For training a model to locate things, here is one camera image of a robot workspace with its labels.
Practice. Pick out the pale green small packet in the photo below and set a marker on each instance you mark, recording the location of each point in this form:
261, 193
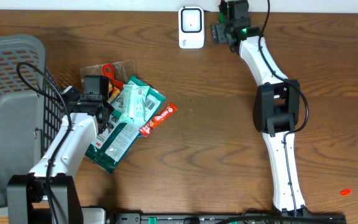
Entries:
133, 104

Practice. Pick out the red snack stick packet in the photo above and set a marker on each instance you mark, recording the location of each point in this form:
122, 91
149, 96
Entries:
169, 110

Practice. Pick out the small red floor marker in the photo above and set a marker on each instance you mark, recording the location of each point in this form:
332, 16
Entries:
346, 192

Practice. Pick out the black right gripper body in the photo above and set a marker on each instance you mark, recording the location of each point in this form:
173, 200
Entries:
217, 33

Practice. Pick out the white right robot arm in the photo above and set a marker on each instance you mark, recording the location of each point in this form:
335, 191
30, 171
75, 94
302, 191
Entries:
275, 112

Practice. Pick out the grey plastic basket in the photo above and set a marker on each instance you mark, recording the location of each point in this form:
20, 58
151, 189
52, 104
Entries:
28, 121

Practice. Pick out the white barcode scanner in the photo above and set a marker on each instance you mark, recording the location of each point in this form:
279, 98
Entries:
191, 27

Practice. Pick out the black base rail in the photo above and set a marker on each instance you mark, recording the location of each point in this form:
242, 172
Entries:
250, 216

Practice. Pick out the red packaged item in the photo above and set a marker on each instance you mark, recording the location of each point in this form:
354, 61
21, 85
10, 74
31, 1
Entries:
120, 72

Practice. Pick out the white jar green lid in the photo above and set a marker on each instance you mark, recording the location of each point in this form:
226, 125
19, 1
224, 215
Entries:
221, 17

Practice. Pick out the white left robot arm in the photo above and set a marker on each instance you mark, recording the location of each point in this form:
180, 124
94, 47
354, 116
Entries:
47, 194

